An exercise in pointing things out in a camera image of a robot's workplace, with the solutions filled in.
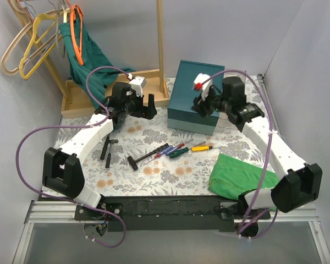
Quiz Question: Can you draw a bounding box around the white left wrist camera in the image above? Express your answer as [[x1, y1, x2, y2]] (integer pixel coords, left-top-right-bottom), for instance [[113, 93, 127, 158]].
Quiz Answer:
[[129, 76, 146, 97]]

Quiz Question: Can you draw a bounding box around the purple cable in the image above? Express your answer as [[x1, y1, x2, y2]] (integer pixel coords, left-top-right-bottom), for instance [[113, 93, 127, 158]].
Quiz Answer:
[[16, 65, 133, 249], [200, 70, 278, 240]]

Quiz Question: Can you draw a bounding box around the wooden rack pole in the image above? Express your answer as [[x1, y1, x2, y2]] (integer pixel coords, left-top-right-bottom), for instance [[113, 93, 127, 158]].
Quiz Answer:
[[156, 0, 165, 92]]

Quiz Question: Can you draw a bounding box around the green handle screwdriver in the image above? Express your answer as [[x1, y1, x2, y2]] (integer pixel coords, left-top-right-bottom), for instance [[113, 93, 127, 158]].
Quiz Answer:
[[169, 141, 206, 159]]

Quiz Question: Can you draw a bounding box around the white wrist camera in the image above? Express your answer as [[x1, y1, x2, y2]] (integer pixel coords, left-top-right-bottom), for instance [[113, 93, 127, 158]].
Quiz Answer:
[[129, 76, 146, 97], [193, 73, 212, 101]]

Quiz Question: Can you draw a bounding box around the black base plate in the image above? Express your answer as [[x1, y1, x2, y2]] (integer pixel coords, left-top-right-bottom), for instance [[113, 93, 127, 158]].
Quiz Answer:
[[74, 195, 272, 233]]

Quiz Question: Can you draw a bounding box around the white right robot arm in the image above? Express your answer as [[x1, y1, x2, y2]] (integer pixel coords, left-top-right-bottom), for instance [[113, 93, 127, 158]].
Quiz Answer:
[[192, 74, 322, 219]]

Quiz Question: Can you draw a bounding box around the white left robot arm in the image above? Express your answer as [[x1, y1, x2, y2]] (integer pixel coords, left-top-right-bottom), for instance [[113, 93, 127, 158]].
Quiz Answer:
[[42, 76, 157, 220]]

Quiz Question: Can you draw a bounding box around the black rubber mallet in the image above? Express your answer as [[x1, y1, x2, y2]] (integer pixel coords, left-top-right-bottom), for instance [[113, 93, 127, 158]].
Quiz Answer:
[[127, 143, 169, 171]]

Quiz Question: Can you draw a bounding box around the yellow hanger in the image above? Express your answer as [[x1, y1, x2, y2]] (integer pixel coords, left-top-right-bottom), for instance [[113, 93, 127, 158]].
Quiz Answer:
[[19, 8, 70, 80]]

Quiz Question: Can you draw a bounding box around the beige wooden hanger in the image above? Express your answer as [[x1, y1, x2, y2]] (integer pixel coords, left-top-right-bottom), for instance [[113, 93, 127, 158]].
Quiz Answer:
[[0, 0, 67, 76]]

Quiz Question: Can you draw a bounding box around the orange handle screwdriver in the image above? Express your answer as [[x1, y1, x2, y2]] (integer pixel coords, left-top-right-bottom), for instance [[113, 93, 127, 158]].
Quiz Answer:
[[191, 146, 218, 152]]

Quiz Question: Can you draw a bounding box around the dark green garment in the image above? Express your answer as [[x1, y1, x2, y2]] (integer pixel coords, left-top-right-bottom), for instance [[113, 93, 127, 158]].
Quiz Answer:
[[59, 19, 120, 109]]

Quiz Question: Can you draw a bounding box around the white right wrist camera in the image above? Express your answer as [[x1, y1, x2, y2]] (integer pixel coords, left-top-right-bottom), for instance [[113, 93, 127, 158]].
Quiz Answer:
[[193, 73, 212, 101]]

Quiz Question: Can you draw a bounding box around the teal box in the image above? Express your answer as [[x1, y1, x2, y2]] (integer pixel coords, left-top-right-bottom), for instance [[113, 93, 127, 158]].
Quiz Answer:
[[167, 60, 225, 136]]

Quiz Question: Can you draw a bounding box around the red clear handle screwdriver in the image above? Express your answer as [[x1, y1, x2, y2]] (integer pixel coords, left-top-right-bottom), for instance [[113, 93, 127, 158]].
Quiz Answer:
[[145, 143, 185, 164]]

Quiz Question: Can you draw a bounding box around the small claw hammer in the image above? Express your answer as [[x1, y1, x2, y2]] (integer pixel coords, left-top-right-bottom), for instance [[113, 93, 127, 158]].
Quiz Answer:
[[105, 139, 119, 168]]

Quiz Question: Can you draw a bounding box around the aluminium frame rail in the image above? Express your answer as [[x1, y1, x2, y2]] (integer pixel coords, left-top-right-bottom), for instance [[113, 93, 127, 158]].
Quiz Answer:
[[12, 201, 76, 263]]

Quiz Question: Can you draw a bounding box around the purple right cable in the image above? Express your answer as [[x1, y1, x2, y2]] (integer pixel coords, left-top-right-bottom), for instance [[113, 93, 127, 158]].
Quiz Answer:
[[200, 70, 278, 240]]

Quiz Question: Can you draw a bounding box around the clear plastic container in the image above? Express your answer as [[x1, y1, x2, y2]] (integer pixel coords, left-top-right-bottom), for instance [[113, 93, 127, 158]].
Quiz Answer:
[[215, 76, 247, 131]]

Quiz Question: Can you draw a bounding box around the green cloth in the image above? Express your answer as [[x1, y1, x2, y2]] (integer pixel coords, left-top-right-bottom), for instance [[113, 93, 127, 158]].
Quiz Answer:
[[208, 154, 263, 200]]

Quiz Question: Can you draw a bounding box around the blue handle screwdriver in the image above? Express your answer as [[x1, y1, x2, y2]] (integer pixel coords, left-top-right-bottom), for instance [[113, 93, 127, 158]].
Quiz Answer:
[[152, 143, 189, 159]]

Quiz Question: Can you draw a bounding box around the wooden rack base tray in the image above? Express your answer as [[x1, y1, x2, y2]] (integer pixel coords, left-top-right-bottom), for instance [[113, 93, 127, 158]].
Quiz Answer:
[[61, 69, 170, 118]]

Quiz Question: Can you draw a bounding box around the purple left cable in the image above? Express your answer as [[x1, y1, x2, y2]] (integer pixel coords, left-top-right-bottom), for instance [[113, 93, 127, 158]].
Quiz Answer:
[[16, 65, 133, 249]]

